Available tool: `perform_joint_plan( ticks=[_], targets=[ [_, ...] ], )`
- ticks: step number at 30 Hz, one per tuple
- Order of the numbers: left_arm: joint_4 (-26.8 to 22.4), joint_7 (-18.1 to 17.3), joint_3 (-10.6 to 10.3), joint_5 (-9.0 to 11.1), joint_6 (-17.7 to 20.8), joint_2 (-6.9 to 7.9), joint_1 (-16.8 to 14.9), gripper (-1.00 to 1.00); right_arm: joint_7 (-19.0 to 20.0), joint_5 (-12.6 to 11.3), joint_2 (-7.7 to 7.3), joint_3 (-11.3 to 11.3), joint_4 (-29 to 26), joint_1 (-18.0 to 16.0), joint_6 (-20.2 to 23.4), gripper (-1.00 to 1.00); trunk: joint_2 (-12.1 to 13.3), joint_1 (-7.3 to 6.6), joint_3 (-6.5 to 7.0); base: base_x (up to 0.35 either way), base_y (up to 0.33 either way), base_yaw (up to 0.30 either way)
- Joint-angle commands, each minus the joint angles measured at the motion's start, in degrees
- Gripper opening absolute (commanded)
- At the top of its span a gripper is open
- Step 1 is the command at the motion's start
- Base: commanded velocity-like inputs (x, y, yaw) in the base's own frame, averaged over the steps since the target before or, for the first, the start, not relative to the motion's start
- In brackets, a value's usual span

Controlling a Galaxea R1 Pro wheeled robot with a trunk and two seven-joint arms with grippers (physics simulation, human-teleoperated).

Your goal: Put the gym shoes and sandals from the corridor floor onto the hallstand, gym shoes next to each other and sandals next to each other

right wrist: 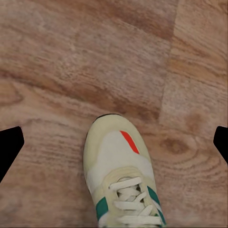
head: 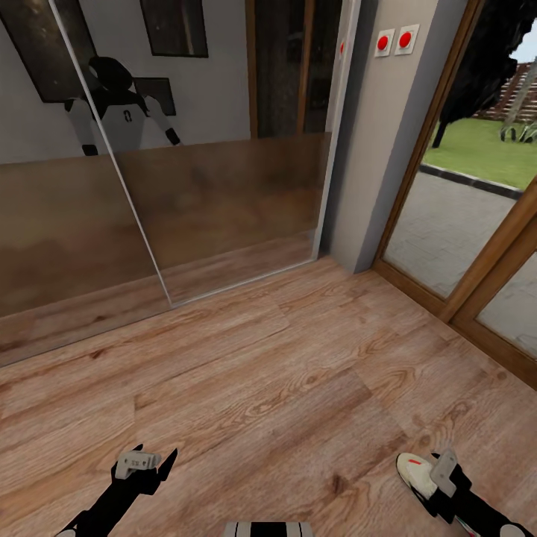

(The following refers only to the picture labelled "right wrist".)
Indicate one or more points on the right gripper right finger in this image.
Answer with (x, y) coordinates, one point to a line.
(221, 141)

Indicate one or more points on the gym shoe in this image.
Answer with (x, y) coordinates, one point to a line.
(119, 176)

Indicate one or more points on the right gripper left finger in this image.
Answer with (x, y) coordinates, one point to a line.
(11, 142)

